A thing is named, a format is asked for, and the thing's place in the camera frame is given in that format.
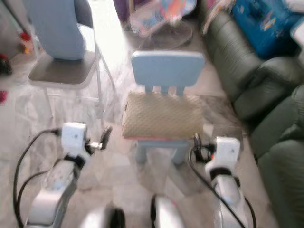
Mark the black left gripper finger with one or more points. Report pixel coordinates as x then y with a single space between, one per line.
106 137

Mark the beige textured pillow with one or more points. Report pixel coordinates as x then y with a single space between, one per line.
162 115

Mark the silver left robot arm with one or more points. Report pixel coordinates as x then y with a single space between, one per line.
52 190

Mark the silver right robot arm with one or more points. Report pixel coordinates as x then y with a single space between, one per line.
230 199

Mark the dark green leather sofa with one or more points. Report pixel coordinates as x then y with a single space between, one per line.
261 90

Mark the silver right robot leg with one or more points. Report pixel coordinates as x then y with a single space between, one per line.
167 213

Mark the silver robot leg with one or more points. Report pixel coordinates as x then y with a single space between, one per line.
104 218
167 213

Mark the silver left robot leg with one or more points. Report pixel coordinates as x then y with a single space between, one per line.
104 218

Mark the small light blue chair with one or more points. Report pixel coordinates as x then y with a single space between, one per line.
167 68

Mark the small red cloth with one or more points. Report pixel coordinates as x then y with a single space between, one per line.
2 97

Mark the round grey fan base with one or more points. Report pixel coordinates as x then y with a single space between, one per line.
173 37

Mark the grey chair with blue cover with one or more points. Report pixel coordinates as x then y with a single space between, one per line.
59 28

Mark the black and red item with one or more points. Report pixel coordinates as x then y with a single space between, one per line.
4 65

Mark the red and yellow toy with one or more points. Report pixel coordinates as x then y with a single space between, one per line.
24 42

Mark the pink and white cloth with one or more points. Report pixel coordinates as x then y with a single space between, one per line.
214 14

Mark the purple box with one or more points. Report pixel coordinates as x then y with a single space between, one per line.
121 9

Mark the colourful plastic bag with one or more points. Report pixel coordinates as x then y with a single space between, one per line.
154 16

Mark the blue printed bag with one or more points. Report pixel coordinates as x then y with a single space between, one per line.
263 26

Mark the white bag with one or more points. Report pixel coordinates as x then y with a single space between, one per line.
298 35

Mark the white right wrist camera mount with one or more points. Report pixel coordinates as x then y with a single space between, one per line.
225 152

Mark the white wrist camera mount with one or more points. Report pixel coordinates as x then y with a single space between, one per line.
225 152
73 137

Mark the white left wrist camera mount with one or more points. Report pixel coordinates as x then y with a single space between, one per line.
73 137

